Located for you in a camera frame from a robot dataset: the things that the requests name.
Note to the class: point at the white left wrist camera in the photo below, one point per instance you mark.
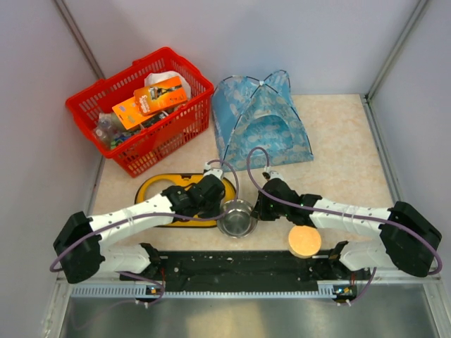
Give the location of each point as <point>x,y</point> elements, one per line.
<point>214,172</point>

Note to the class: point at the orange Gillette razor box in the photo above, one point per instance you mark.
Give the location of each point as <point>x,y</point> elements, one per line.
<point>160,96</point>

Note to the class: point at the stainless steel pet bowl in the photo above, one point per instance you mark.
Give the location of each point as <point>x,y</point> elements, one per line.
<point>237,220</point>

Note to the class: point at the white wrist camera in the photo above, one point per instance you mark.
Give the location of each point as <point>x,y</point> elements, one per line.
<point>270,174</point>
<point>214,172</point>

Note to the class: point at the black instant noodle cup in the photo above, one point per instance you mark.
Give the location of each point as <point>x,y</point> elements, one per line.
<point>156,118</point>

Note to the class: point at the orange round lid jar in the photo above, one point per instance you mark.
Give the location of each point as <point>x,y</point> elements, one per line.
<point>304,241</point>

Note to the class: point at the orange Scrub Daddy sponge pack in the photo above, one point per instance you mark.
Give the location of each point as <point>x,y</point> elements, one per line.
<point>129,114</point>

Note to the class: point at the blue green scouring pad pack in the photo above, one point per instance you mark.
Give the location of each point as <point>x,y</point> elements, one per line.
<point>117,141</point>

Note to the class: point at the white plastic bag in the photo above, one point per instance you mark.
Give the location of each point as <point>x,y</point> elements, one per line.
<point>154,78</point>

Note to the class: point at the clear plastic bottle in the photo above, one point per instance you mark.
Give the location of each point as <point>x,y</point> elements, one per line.
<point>106,131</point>

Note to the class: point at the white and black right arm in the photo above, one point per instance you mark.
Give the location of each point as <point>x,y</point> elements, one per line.
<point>397,237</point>

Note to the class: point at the blue patterned tent mat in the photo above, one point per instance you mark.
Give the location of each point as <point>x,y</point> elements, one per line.
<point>270,132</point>

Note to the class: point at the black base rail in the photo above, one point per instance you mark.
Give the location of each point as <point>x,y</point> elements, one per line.
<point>241,271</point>

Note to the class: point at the thin black tent pole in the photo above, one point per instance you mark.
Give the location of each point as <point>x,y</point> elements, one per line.
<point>234,94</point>

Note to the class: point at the yellow double pet bowl holder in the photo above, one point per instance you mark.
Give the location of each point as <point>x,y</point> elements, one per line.
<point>182,179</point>

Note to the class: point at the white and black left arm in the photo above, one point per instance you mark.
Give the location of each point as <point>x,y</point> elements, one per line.
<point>87,245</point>

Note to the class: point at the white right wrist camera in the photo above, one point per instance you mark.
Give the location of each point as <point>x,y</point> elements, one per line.
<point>270,174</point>

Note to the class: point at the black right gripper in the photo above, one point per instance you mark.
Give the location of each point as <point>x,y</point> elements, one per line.
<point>260,212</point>

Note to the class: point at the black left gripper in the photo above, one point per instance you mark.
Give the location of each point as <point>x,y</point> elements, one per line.
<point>215,211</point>

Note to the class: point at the blue patterned pet tent fabric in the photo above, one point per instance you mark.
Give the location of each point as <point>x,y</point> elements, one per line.
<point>232,112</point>

